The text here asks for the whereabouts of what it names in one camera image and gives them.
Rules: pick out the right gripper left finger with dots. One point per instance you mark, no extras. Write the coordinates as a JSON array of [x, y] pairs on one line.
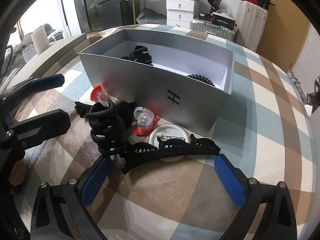
[[48, 220]]

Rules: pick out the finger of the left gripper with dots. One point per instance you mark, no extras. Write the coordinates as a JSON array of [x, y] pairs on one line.
[[34, 131], [35, 85]]

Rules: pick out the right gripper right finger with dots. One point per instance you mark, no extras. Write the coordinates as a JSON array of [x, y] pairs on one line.
[[278, 220]]

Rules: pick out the black curved hair claw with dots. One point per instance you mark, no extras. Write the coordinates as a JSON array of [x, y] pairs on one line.
[[108, 124]]

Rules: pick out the long black hair clip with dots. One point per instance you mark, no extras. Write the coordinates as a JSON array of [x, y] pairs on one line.
[[142, 152]]

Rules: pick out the white round pin badge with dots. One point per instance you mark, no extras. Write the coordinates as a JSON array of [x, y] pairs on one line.
[[166, 132]]

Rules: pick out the grey bedside bench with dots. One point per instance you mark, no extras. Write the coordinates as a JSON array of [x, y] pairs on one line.
[[51, 60]]

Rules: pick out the white cylinder humidifier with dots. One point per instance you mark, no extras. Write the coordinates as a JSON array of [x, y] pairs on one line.
[[40, 40]]

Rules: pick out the black refrigerator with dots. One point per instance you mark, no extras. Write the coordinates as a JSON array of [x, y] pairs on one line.
[[96, 15]]

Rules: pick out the black hair claw in box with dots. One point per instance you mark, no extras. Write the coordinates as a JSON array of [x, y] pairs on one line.
[[140, 55]]

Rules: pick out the clear cup red base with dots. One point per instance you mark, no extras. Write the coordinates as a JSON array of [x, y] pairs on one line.
[[146, 121]]

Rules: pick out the silver grey cardboard box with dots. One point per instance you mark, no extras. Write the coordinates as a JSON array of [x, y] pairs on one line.
[[188, 83]]

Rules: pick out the white drawer cabinet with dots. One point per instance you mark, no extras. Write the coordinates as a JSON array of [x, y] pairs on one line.
[[180, 13]]

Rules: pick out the silver suitcase lying flat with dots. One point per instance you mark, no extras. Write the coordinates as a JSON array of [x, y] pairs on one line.
[[209, 28]]

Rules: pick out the black box on suitcase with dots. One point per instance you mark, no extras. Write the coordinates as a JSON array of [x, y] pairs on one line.
[[221, 20]]

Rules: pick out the wooden door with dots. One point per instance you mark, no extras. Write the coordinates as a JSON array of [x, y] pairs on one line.
[[284, 35]]

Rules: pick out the white upright suitcase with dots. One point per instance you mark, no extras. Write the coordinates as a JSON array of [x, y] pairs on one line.
[[250, 20]]

